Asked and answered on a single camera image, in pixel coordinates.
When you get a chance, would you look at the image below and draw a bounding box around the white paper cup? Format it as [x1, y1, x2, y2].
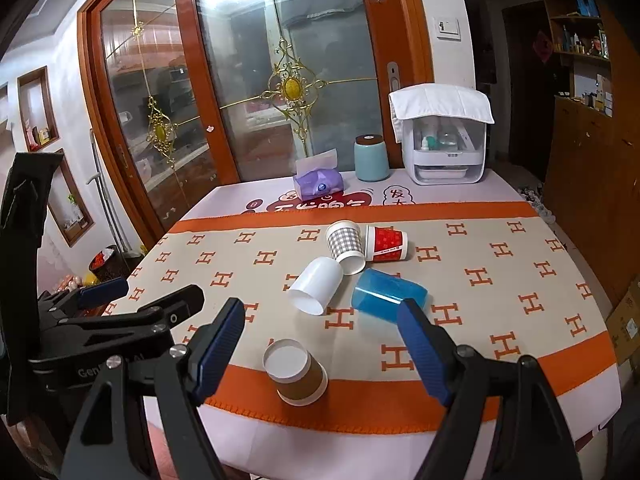
[286, 257, 344, 316]

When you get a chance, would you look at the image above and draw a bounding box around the grey checked paper cup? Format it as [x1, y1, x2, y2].
[326, 220, 366, 275]

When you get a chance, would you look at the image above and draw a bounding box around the white countertop appliance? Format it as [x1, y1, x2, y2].
[401, 116, 487, 185]

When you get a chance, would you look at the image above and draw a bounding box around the white cloth on appliance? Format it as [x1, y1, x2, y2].
[388, 84, 495, 144]

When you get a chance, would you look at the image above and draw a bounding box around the wooden glass sliding door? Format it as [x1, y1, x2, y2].
[78, 0, 434, 245]

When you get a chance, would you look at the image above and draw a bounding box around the cardboard box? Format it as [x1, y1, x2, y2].
[606, 275, 640, 365]

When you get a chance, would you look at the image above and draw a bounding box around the white wall switch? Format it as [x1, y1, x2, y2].
[435, 18, 461, 41]

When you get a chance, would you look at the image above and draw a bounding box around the orange H pattern blanket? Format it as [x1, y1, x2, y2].
[106, 202, 622, 436]

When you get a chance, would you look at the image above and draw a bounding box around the purple tissue pack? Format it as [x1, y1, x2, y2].
[293, 148, 344, 202]

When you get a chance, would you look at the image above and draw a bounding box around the red patterned paper cup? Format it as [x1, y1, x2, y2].
[364, 226, 409, 262]

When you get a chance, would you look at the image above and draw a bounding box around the blue plastic cup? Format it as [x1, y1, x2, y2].
[352, 269, 427, 323]

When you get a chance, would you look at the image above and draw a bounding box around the dark wooden cabinet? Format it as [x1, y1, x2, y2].
[501, 0, 640, 309]

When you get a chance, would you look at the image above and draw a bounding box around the teal canister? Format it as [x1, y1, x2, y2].
[354, 134, 390, 182]

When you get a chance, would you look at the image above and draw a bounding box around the brown sleeved paper cup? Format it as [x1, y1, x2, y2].
[262, 339, 329, 408]

